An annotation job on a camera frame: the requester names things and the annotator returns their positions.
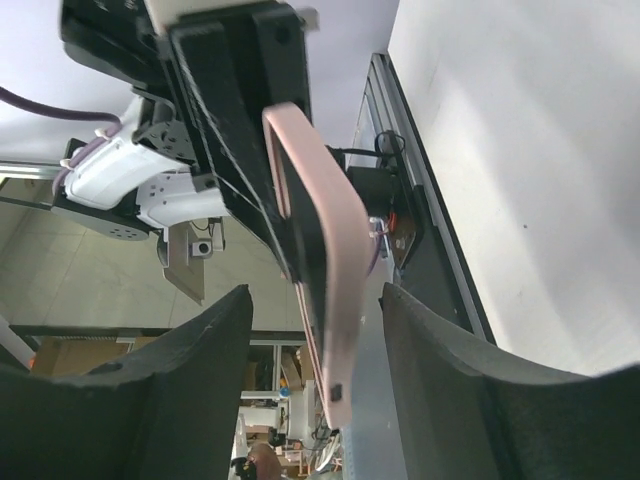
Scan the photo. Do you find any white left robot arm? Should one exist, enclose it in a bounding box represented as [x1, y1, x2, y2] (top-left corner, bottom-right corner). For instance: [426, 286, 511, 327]
[54, 1, 317, 279]

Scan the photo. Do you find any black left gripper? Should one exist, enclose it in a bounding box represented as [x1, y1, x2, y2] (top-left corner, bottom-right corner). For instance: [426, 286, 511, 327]
[60, 1, 310, 277]

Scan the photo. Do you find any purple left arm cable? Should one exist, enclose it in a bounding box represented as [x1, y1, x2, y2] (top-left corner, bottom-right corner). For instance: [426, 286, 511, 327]
[0, 84, 124, 191]

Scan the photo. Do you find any aluminium front rail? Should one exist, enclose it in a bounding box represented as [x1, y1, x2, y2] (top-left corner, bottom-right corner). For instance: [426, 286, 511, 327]
[354, 54, 496, 344]

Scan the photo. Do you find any black phone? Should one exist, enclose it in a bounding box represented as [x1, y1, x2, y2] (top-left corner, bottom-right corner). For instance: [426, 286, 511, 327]
[277, 172, 331, 326]

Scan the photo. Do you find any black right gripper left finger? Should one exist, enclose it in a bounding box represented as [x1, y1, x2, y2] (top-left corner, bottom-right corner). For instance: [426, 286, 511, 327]
[1, 285, 253, 479]

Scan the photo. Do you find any pink phone case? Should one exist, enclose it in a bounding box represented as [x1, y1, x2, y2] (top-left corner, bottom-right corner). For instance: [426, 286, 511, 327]
[262, 103, 373, 429]

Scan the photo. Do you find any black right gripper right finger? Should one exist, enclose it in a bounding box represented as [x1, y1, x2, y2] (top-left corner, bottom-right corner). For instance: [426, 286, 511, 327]
[382, 284, 639, 479]

